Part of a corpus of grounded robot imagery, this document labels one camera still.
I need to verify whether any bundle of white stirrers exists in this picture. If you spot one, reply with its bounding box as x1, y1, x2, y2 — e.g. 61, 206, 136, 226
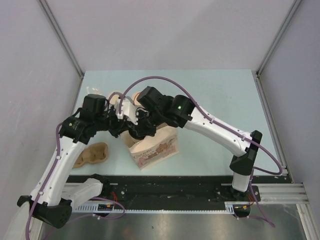
86, 86, 100, 95

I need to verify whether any paper bag with orange handles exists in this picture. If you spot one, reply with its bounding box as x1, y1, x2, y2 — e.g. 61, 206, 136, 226
120, 123, 179, 170

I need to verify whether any brown pulp cup carrier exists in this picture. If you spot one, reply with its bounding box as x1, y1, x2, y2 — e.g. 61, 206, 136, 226
72, 142, 109, 169

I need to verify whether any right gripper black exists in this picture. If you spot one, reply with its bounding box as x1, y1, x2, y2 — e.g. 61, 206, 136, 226
129, 109, 164, 138

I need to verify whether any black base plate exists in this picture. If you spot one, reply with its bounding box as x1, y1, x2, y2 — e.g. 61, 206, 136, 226
67, 174, 292, 211

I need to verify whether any white paper cup stack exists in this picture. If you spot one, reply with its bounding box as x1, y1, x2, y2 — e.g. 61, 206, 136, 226
132, 92, 141, 106

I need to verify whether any green paper cup stack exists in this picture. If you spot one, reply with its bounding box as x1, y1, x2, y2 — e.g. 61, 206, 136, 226
107, 91, 123, 105

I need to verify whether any white slotted cable duct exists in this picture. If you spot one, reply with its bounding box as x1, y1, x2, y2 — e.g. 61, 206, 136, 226
72, 201, 235, 215

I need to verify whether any aluminium rail frame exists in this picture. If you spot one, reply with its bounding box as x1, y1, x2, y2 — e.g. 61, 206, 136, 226
63, 182, 310, 203

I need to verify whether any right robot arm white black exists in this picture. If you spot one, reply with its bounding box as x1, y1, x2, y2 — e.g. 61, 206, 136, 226
137, 86, 263, 201

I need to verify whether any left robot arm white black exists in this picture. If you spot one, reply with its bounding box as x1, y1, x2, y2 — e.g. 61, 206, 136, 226
17, 94, 120, 229

